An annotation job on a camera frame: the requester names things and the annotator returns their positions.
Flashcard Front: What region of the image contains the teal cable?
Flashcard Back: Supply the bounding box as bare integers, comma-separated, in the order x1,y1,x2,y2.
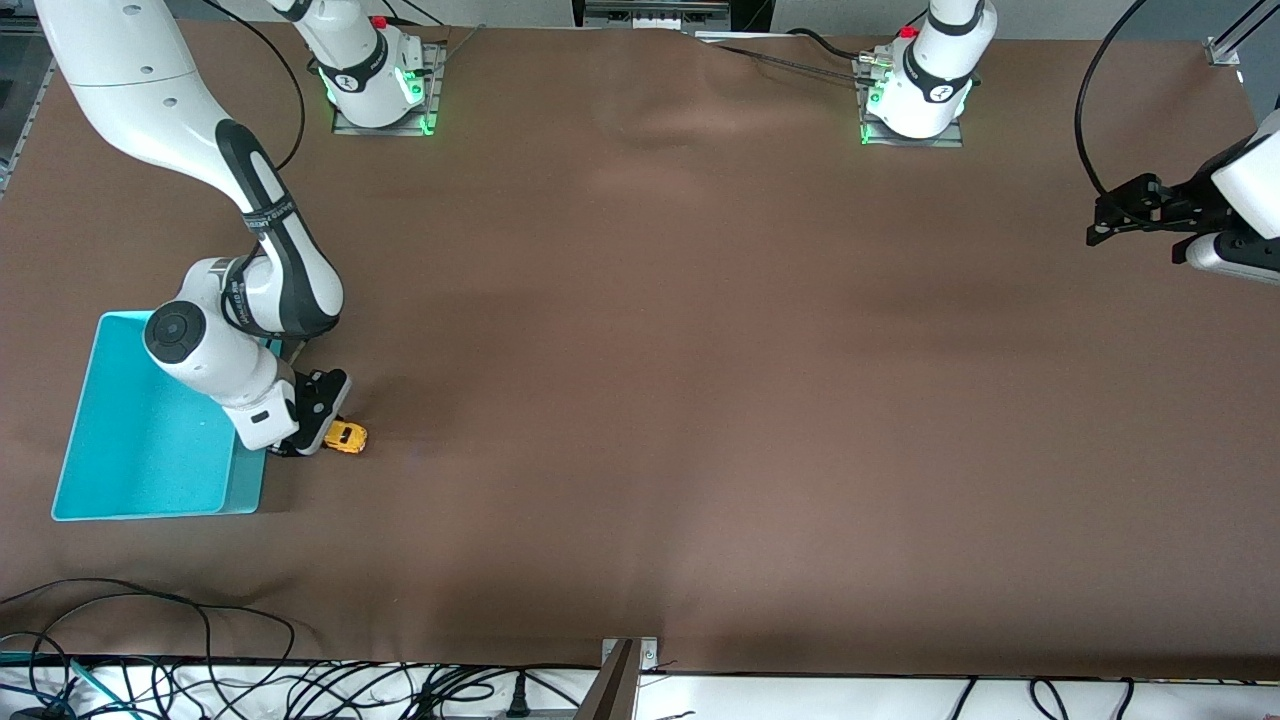
0,650,136,720

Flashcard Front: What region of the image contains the black electronics box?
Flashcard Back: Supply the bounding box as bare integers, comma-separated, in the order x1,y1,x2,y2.
572,0,733,31

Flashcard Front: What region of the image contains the aluminium profile foot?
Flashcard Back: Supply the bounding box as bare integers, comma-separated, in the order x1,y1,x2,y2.
1205,0,1280,67

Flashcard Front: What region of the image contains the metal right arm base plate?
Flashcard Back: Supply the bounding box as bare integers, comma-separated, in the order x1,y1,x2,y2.
331,40,446,137

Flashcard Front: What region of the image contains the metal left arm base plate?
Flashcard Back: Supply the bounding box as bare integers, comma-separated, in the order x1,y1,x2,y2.
858,55,967,149

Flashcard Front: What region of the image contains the black cable to arm base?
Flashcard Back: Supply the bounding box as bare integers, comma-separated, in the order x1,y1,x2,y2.
700,28,881,86

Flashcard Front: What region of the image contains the black cable tangle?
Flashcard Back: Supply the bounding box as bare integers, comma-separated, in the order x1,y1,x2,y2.
0,630,601,720

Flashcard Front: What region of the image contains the metal bracket with dark post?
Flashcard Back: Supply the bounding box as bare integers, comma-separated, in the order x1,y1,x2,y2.
575,637,659,720

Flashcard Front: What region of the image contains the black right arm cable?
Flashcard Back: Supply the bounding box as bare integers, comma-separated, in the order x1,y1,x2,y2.
200,0,306,171

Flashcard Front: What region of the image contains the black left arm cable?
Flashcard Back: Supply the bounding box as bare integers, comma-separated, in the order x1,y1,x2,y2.
1074,0,1151,201

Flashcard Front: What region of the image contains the long black looping cable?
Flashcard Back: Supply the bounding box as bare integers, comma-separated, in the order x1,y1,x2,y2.
0,577,297,666

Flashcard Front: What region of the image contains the thin grey rod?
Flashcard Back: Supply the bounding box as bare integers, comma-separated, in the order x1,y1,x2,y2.
440,25,488,66

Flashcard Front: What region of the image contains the turquoise plastic bin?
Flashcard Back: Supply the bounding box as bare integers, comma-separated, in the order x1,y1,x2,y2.
51,310,286,522

